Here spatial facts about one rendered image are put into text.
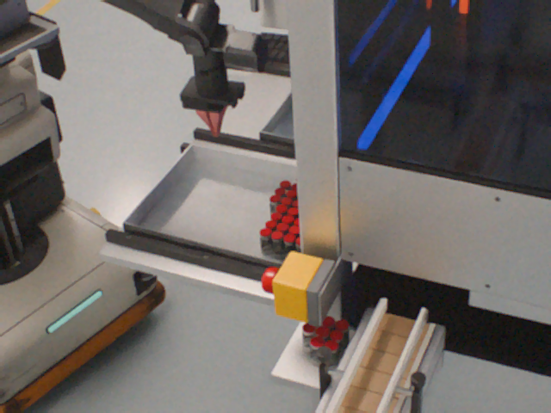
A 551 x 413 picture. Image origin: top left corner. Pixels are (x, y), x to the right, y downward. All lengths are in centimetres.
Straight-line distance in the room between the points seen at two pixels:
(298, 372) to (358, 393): 13
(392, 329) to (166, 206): 54
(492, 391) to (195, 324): 141
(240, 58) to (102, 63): 258
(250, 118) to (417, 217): 75
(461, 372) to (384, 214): 31
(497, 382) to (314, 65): 58
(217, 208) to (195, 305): 111
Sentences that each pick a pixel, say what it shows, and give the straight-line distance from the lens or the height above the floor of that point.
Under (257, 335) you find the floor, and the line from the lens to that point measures 269.
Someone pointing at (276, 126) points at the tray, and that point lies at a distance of 191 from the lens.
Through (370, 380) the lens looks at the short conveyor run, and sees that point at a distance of 133.
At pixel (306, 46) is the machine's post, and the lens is 119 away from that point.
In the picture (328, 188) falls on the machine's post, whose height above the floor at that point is 114.
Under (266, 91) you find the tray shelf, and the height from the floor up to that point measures 88.
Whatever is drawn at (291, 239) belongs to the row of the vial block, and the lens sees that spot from 156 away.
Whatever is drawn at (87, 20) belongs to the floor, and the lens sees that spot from 448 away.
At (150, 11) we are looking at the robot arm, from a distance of 150.
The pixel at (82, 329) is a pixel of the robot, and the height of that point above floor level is 18.
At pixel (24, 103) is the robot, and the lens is 223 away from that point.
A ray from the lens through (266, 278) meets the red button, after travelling 137.
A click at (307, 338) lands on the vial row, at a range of 141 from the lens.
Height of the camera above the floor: 194
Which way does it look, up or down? 39 degrees down
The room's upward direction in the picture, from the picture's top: 4 degrees counter-clockwise
